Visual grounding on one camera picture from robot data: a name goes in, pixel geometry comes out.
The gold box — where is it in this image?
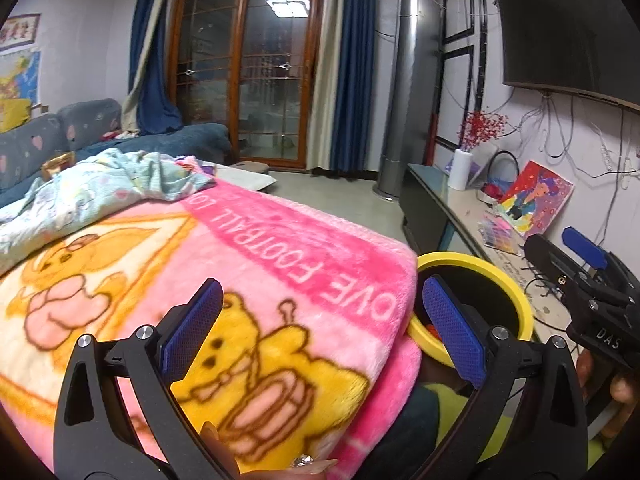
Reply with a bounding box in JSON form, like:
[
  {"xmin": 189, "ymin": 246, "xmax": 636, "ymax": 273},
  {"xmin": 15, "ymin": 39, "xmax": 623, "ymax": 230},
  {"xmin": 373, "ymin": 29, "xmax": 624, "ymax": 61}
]
[{"xmin": 41, "ymin": 152, "xmax": 76, "ymax": 181}]

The white power strip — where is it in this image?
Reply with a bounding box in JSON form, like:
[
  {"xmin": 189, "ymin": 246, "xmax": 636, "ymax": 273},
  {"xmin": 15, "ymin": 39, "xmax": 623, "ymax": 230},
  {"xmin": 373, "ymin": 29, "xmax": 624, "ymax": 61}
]
[{"xmin": 597, "ymin": 145, "xmax": 631, "ymax": 173}]

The person's left hand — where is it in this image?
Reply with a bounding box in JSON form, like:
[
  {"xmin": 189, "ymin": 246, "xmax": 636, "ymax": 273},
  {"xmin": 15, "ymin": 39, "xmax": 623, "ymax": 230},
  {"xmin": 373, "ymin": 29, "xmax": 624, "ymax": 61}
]
[{"xmin": 200, "ymin": 421, "xmax": 341, "ymax": 480}]

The white floor mat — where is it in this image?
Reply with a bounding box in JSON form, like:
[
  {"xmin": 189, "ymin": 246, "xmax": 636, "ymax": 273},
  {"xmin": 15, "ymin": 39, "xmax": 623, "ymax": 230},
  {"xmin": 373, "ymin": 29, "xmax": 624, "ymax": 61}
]
[{"xmin": 212, "ymin": 167, "xmax": 278, "ymax": 192}]

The framed calligraphy poster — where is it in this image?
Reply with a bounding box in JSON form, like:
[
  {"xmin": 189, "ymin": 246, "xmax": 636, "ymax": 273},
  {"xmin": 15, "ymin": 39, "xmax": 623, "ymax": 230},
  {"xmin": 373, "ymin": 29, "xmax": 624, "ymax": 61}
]
[{"xmin": 0, "ymin": 12, "xmax": 42, "ymax": 53}]

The black television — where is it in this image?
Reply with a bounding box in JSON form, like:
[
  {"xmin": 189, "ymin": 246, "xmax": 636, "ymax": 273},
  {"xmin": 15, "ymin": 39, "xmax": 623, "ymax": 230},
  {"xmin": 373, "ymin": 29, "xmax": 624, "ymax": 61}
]
[{"xmin": 492, "ymin": 0, "xmax": 640, "ymax": 108}]

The wooden framed glass door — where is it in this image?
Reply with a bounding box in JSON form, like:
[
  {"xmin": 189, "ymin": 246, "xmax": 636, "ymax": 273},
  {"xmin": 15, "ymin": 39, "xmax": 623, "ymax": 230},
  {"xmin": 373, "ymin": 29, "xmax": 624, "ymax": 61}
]
[{"xmin": 167, "ymin": 0, "xmax": 328, "ymax": 170}]

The silver tower air conditioner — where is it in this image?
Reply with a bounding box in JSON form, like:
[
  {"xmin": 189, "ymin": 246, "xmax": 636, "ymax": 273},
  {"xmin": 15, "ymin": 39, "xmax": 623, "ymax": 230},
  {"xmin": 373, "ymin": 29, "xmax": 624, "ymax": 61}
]
[{"xmin": 372, "ymin": 0, "xmax": 446, "ymax": 201}]

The black handled basket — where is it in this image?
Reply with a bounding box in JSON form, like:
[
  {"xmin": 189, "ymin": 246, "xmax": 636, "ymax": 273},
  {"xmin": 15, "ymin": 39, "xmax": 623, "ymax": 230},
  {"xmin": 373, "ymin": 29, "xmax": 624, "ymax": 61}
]
[{"xmin": 477, "ymin": 150, "xmax": 518, "ymax": 206}]

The black glass television stand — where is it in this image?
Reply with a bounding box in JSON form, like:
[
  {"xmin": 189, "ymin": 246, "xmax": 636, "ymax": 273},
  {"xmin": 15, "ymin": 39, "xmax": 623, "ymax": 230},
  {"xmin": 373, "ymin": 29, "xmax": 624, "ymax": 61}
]
[{"xmin": 400, "ymin": 162, "xmax": 576, "ymax": 341}]

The wall map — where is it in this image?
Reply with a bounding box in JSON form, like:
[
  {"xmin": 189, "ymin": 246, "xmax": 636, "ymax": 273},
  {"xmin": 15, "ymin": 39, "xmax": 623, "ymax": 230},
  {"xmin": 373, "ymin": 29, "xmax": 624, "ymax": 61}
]
[{"xmin": 0, "ymin": 50, "xmax": 42, "ymax": 106}]

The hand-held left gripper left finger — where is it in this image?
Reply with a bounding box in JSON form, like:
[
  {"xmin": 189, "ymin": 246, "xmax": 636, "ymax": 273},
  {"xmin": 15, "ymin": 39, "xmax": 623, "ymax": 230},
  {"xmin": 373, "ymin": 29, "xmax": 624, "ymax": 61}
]
[{"xmin": 52, "ymin": 277, "xmax": 236, "ymax": 480}]

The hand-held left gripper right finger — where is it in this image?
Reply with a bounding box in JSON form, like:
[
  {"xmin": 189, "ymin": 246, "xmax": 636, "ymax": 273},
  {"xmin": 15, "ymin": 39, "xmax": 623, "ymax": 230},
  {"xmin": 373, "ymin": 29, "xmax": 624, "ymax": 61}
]
[{"xmin": 415, "ymin": 277, "xmax": 590, "ymax": 480}]

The colourful cartoon picture book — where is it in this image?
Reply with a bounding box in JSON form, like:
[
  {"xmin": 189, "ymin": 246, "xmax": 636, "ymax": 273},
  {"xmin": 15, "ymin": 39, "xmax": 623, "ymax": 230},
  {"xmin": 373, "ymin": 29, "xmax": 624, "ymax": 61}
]
[{"xmin": 497, "ymin": 160, "xmax": 575, "ymax": 238}]

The blue and beige curtain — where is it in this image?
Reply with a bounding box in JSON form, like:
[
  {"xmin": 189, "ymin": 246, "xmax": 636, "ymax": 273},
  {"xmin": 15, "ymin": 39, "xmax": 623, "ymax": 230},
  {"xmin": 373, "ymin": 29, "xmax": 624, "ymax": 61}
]
[
  {"xmin": 306, "ymin": 0, "xmax": 383, "ymax": 173},
  {"xmin": 121, "ymin": 0, "xmax": 183, "ymax": 136}
]

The colourful paint set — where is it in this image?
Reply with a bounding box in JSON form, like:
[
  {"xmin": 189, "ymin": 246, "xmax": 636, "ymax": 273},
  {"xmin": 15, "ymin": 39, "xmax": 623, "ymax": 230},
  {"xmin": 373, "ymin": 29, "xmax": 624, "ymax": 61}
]
[{"xmin": 477, "ymin": 212, "xmax": 523, "ymax": 256}]

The yellow round bin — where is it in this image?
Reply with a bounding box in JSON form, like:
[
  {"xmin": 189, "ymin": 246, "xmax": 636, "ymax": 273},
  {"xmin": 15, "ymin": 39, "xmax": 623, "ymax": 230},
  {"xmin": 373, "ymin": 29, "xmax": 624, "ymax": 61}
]
[{"xmin": 407, "ymin": 251, "xmax": 535, "ymax": 366}]

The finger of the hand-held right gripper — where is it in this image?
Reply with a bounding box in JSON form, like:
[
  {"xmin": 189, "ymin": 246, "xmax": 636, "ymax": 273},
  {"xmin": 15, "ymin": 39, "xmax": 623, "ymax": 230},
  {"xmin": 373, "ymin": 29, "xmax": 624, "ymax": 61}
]
[
  {"xmin": 524, "ymin": 234, "xmax": 591, "ymax": 303},
  {"xmin": 561, "ymin": 226, "xmax": 621, "ymax": 281}
]

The blue sofa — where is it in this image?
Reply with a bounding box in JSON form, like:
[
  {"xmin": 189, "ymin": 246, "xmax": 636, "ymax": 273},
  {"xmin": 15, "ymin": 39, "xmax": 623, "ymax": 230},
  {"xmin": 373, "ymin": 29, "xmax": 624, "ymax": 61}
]
[{"xmin": 0, "ymin": 98, "xmax": 233, "ymax": 211}]

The person's right hand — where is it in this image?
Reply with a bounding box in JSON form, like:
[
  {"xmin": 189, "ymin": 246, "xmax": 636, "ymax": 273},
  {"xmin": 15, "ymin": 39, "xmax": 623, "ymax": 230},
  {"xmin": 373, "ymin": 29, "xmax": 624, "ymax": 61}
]
[{"xmin": 575, "ymin": 347, "xmax": 640, "ymax": 411}]

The light blue printed quilt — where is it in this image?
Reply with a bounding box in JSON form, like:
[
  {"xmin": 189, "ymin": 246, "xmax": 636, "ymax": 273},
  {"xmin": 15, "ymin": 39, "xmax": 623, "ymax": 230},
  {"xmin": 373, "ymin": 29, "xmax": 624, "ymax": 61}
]
[{"xmin": 0, "ymin": 149, "xmax": 218, "ymax": 276}]

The pink printed blanket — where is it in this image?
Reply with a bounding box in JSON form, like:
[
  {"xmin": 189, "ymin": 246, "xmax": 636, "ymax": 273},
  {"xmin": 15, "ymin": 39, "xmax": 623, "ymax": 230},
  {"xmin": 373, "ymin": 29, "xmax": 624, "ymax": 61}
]
[{"xmin": 0, "ymin": 180, "xmax": 423, "ymax": 480}]

